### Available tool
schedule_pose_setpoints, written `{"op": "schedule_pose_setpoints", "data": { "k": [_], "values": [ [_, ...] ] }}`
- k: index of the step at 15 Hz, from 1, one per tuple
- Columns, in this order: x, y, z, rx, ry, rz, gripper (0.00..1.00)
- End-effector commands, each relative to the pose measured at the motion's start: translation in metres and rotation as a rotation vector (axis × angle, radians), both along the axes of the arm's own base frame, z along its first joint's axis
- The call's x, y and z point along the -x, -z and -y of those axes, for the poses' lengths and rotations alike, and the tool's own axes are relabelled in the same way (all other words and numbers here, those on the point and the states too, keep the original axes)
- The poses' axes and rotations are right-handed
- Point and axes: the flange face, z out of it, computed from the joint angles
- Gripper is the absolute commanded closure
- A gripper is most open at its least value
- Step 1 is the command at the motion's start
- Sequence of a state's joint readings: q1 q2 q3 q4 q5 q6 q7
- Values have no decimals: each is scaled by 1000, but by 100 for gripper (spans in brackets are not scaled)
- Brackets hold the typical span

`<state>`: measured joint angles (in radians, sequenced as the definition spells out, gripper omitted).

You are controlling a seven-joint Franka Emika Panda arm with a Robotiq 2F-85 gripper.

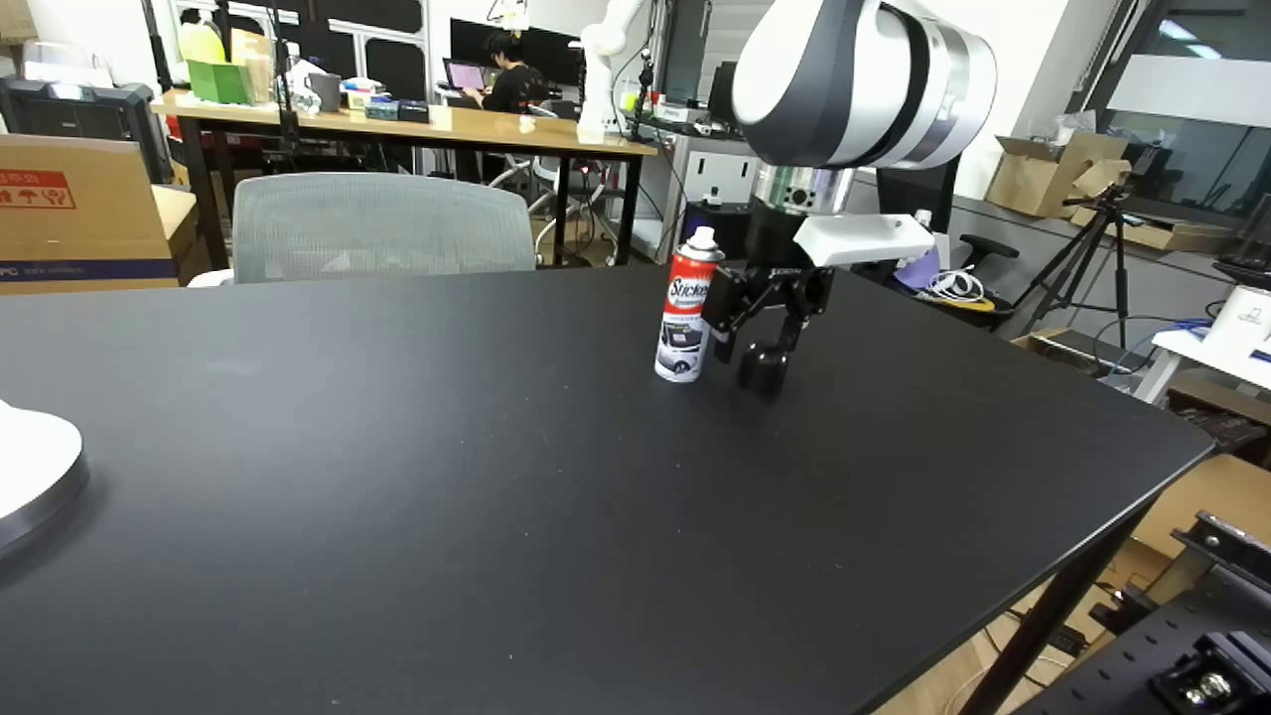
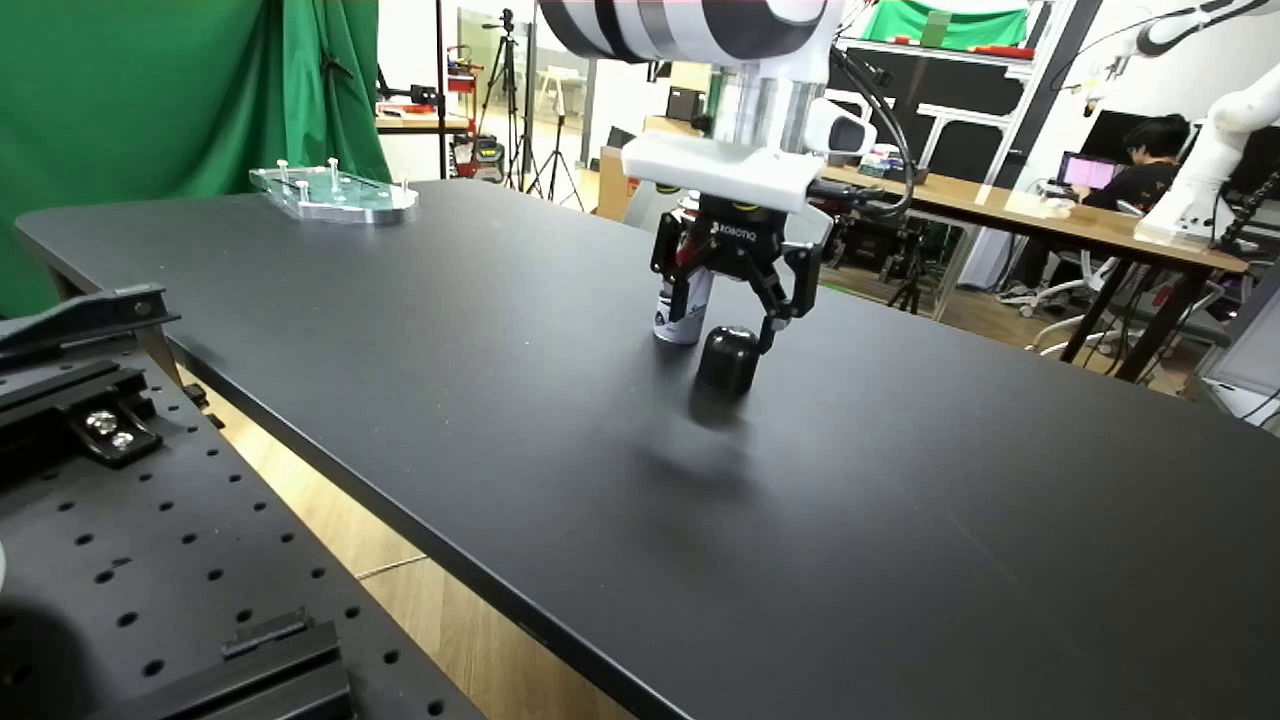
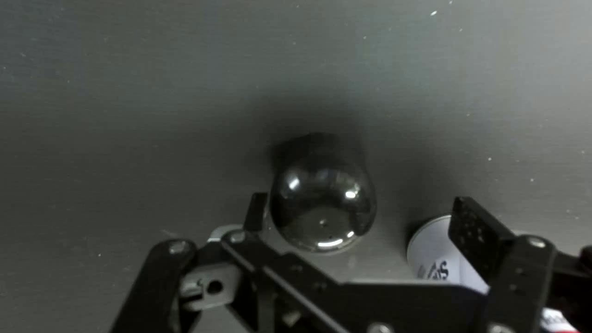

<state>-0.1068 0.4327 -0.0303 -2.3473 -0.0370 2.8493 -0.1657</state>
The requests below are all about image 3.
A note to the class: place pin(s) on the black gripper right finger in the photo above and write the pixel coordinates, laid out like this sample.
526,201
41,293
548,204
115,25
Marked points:
483,238

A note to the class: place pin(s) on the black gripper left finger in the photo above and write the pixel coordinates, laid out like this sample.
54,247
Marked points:
167,278

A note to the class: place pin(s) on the red white spray can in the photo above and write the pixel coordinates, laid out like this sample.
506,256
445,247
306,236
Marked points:
432,253

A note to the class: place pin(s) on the black spray can cap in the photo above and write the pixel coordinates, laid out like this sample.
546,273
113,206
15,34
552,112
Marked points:
321,192

